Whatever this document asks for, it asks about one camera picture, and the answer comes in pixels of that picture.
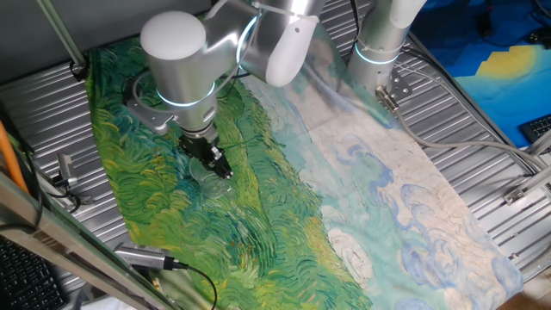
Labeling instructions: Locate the orange pole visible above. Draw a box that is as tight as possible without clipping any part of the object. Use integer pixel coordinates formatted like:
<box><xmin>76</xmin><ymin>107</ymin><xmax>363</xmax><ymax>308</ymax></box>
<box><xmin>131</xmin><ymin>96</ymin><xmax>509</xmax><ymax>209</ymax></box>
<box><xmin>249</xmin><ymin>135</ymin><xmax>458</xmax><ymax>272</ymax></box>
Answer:
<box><xmin>0</xmin><ymin>119</ymin><xmax>30</xmax><ymax>195</ymax></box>

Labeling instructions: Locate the green pole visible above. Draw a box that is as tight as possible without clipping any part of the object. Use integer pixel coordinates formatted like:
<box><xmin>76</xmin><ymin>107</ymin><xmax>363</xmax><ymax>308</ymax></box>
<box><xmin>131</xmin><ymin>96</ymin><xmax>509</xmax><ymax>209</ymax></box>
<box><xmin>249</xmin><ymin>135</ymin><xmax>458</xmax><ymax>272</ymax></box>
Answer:
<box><xmin>35</xmin><ymin>0</ymin><xmax>88</xmax><ymax>69</ymax></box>

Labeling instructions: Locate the silver depth camera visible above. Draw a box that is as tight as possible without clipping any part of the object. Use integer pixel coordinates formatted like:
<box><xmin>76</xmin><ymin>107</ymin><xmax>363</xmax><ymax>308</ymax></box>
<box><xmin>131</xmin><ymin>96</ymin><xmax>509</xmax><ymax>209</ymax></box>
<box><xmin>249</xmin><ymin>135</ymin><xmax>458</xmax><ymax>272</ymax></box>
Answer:
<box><xmin>113</xmin><ymin>241</ymin><xmax>176</xmax><ymax>272</ymax></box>

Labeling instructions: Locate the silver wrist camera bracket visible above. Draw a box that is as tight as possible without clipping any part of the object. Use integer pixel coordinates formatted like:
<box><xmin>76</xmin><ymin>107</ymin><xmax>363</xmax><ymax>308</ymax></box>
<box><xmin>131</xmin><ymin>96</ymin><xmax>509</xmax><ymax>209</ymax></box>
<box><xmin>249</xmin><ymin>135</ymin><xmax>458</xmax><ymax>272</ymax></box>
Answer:
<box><xmin>125</xmin><ymin>99</ymin><xmax>176</xmax><ymax>137</ymax></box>

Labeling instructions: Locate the black camera cable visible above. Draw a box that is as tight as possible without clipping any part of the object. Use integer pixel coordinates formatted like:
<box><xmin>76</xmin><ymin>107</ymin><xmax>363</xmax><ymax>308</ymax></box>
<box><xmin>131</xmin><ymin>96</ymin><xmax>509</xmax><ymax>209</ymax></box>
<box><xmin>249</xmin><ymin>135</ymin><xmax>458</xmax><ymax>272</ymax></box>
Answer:
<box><xmin>171</xmin><ymin>260</ymin><xmax>219</xmax><ymax>310</ymax></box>

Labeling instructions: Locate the black cable beside frame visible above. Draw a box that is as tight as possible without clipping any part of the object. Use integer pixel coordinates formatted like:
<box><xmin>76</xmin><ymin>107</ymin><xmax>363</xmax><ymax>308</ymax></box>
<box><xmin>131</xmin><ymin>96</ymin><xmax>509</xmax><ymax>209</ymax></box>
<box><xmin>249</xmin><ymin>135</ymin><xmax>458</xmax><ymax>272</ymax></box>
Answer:
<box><xmin>20</xmin><ymin>139</ymin><xmax>45</xmax><ymax>232</ymax></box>

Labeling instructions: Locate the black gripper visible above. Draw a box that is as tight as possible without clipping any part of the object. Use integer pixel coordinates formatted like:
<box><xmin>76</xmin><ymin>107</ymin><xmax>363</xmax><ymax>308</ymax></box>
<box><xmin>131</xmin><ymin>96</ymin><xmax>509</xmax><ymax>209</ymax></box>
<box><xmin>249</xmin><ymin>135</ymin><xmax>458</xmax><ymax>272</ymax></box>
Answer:
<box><xmin>178</xmin><ymin>133</ymin><xmax>235</xmax><ymax>181</ymax></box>

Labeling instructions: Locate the painted landscape print tablecloth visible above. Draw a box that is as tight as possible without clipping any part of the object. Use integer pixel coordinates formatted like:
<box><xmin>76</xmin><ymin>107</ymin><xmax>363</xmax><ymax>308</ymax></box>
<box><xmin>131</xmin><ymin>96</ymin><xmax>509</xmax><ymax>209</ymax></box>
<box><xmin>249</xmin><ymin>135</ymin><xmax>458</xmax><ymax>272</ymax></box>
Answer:
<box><xmin>84</xmin><ymin>0</ymin><xmax>525</xmax><ymax>310</ymax></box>

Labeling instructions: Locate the black pole clamp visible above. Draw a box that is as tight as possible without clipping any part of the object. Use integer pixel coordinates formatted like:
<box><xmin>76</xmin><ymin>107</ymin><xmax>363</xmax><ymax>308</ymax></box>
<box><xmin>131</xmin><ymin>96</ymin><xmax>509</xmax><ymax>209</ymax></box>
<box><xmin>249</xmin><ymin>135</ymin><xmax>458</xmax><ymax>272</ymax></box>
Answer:
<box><xmin>67</xmin><ymin>53</ymin><xmax>92</xmax><ymax>84</ymax></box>

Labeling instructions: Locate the black keyboard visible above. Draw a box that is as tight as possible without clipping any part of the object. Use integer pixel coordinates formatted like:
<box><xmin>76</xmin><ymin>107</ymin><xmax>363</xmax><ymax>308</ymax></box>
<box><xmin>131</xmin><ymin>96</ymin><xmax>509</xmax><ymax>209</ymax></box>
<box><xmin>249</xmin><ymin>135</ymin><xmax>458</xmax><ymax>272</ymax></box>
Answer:
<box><xmin>0</xmin><ymin>235</ymin><xmax>69</xmax><ymax>310</ymax></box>
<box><xmin>517</xmin><ymin>113</ymin><xmax>551</xmax><ymax>144</ymax></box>

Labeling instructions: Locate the clear plastic cup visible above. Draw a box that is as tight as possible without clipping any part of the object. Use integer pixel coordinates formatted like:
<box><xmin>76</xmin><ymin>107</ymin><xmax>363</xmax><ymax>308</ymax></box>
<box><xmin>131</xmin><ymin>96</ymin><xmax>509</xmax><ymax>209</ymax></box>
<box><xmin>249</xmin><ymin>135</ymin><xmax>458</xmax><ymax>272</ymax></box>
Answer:
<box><xmin>189</xmin><ymin>156</ymin><xmax>232</xmax><ymax>201</ymax></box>

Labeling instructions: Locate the small metal corner bracket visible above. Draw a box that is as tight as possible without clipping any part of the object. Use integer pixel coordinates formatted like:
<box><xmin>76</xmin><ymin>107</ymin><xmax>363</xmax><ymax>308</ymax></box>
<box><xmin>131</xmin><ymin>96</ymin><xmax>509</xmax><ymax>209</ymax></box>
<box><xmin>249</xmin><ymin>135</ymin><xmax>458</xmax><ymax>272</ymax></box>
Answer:
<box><xmin>502</xmin><ymin>186</ymin><xmax>529</xmax><ymax>207</ymax></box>

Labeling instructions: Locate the grey base cable with connector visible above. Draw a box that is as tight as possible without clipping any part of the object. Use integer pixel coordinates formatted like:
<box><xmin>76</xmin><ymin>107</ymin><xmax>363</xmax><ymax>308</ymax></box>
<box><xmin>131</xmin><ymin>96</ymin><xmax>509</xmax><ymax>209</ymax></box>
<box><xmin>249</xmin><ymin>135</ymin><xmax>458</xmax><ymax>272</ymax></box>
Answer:
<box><xmin>375</xmin><ymin>84</ymin><xmax>551</xmax><ymax>173</ymax></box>

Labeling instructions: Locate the silver base mounting plate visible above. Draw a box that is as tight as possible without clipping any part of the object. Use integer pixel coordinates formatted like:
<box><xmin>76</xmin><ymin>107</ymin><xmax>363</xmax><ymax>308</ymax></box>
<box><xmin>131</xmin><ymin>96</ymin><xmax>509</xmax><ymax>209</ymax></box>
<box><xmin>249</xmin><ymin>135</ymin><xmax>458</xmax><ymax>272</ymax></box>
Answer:
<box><xmin>386</xmin><ymin>67</ymin><xmax>413</xmax><ymax>103</ymax></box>

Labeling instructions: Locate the blue and yellow cloth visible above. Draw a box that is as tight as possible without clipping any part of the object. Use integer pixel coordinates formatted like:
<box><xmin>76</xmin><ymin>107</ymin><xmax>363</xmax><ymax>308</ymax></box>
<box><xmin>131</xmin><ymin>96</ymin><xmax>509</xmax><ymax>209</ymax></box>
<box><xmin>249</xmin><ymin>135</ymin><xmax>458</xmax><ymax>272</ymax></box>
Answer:
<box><xmin>408</xmin><ymin>0</ymin><xmax>551</xmax><ymax>150</ymax></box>

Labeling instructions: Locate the aluminium frame bar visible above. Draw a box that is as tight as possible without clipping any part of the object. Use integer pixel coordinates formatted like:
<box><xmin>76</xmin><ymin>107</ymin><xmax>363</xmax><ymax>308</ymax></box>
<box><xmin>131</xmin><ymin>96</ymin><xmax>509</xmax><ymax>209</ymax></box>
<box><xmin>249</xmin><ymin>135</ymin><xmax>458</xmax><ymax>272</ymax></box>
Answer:
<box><xmin>0</xmin><ymin>170</ymin><xmax>183</xmax><ymax>310</ymax></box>

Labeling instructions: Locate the aluminium profile rail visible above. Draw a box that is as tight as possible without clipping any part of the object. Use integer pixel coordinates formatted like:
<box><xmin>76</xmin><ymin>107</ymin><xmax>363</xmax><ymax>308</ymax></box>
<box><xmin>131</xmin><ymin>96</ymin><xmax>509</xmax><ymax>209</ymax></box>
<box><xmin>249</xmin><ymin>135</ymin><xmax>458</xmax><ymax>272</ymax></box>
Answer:
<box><xmin>502</xmin><ymin>128</ymin><xmax>551</xmax><ymax>207</ymax></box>

